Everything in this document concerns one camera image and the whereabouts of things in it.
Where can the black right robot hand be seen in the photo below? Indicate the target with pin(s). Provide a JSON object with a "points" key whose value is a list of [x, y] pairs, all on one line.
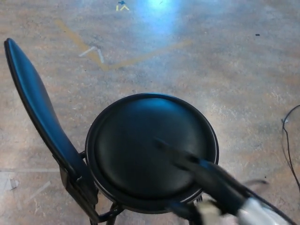
{"points": [[206, 175]]}

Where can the black swivel chair with backrest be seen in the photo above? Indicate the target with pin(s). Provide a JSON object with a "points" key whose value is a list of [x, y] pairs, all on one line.
{"points": [[145, 145]]}

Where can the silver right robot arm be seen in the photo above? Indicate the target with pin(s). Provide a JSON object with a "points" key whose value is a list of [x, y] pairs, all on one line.
{"points": [[264, 214]]}

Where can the long clear tape strip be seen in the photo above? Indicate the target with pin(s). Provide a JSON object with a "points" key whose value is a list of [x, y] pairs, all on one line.
{"points": [[38, 191]]}

